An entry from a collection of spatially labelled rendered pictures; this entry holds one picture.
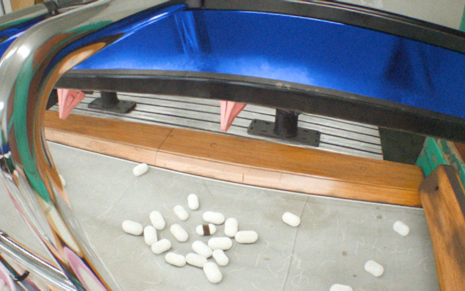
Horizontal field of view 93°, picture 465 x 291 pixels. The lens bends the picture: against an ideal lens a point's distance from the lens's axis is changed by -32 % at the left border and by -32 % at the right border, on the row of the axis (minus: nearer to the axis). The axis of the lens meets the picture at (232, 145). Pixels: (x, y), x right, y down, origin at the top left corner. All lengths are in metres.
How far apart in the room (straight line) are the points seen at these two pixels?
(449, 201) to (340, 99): 0.36
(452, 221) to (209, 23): 0.43
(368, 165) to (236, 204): 0.28
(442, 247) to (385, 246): 0.11
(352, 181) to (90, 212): 0.50
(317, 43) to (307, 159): 0.44
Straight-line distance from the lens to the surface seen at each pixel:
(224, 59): 0.19
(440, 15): 2.47
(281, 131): 0.81
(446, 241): 0.48
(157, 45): 0.21
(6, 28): 0.27
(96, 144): 0.73
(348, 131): 0.92
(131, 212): 0.55
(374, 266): 0.48
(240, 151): 0.61
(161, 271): 0.46
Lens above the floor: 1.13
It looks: 36 degrees down
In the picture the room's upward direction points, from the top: straight up
